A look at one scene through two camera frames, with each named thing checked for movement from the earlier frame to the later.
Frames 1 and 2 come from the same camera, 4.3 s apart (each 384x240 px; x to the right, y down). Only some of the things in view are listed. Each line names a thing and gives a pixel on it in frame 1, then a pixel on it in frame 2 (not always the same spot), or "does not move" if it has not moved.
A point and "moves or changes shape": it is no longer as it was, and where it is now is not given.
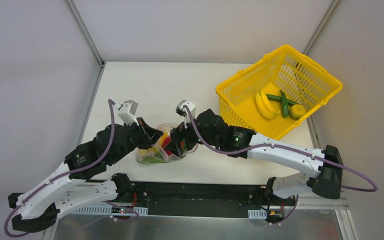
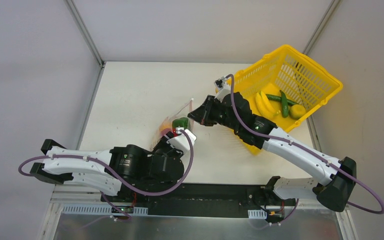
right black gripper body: (181, 135) to (210, 110)
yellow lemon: (297, 111) does not move
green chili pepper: (284, 104) does not move
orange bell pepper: (156, 149) moves or changes shape
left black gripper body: (146, 133) to (165, 142)
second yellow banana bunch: (265, 106) does not move
